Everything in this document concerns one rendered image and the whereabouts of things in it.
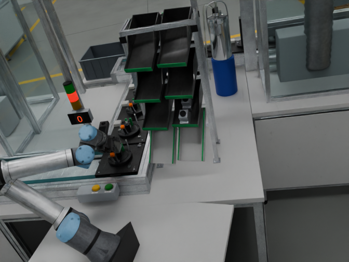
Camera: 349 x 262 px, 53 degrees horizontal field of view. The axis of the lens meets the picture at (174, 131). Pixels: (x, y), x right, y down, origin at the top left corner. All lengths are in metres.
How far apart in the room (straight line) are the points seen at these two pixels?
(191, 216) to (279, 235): 1.11
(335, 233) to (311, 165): 0.48
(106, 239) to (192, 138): 0.67
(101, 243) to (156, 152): 0.59
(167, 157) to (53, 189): 0.65
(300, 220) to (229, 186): 1.07
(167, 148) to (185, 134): 0.12
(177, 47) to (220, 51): 0.81
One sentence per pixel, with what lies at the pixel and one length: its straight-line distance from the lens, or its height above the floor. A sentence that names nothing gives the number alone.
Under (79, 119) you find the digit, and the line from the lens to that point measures 2.02.
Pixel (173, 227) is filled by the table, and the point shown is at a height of 0.86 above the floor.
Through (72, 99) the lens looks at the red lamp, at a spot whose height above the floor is 1.33.
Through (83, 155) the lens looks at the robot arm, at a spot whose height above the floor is 1.33.
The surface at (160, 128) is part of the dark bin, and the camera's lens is 1.70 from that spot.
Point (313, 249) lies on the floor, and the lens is 2.65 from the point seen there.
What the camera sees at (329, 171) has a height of 0.30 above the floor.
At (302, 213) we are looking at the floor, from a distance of 2.84.
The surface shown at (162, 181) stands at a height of 0.86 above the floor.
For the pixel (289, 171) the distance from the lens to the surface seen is 2.67.
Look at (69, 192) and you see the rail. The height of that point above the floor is 0.92.
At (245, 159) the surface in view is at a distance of 1.97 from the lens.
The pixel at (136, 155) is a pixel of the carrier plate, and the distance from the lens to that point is 1.98.
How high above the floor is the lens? 2.14
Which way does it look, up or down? 34 degrees down
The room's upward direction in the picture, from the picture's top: 14 degrees counter-clockwise
